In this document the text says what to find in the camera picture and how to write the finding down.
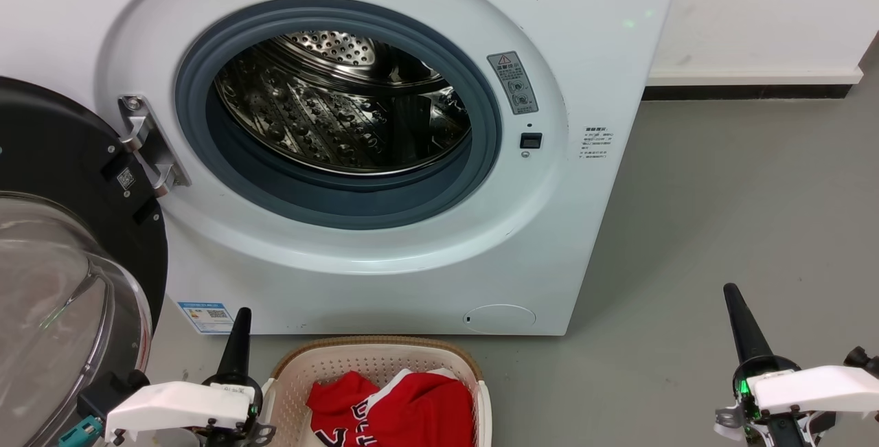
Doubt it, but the blue energy label sticker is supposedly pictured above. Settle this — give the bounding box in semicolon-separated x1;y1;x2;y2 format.
177;301;236;335

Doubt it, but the metal washing machine door hinge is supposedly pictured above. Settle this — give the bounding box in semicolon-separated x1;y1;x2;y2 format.
118;95;192;198

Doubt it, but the stainless steel washing machine drum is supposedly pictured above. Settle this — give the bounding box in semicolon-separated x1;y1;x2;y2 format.
214;30;472;176

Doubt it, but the round drain filter cover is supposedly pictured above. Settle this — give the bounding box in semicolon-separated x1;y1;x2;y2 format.
462;304;537;335

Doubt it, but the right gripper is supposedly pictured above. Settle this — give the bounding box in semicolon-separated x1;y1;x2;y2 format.
714;283;836;447

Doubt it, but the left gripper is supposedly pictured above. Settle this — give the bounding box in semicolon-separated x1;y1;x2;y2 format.
201;307;277;447

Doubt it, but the white front-load washing machine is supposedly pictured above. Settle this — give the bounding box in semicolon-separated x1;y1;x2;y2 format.
0;0;685;336

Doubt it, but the teal camera cable connector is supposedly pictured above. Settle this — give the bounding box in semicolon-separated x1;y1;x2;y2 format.
58;415;104;447

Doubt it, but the black glass washer door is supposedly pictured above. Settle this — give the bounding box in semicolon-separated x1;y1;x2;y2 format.
0;76;169;447

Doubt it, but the printed text label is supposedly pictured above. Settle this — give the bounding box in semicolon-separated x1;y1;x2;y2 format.
580;126;614;161

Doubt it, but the red and white garment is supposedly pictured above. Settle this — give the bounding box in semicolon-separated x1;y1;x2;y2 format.
306;368;476;447

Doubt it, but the black baseboard strip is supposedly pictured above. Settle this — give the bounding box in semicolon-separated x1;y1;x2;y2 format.
642;83;856;101

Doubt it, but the beige perforated laundry basket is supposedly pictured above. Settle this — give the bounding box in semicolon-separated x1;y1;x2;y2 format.
261;336;493;447

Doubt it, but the grey warning sticker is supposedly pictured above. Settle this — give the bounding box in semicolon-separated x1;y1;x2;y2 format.
487;51;539;115

